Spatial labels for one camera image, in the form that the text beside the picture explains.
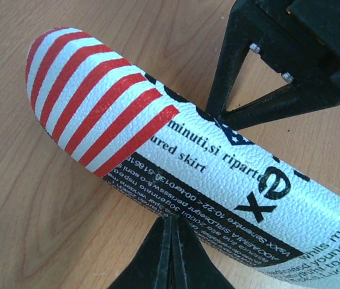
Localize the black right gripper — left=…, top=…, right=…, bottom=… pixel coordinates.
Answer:
left=218, top=1, right=340, bottom=131

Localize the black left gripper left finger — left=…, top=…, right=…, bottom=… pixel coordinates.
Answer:
left=109, top=217, right=172, bottom=289

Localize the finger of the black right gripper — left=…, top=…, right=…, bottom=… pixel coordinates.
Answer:
left=206, top=1, right=253, bottom=116

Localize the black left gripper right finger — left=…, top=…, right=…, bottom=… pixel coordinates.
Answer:
left=171, top=216, right=233, bottom=288

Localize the flag print glasses case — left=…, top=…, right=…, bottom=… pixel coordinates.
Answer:
left=25, top=27, right=340, bottom=288

